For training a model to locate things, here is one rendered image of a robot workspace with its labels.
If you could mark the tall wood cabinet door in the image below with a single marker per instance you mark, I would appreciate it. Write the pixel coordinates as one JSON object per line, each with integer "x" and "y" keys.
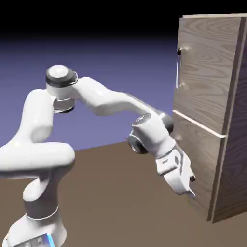
{"x": 208, "y": 77}

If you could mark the short wood cabinet door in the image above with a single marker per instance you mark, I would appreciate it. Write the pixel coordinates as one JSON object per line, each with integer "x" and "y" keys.
{"x": 204, "y": 158}

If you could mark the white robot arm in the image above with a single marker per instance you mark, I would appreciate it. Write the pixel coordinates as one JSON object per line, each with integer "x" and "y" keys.
{"x": 108, "y": 100}

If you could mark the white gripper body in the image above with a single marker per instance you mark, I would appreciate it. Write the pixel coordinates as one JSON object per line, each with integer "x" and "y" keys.
{"x": 178, "y": 182}

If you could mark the light wood cabinet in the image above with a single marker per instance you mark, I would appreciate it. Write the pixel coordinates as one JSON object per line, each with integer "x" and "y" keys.
{"x": 235, "y": 154}

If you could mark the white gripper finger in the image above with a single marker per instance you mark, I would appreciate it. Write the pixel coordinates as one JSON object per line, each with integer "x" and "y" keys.
{"x": 192, "y": 178}
{"x": 191, "y": 193}

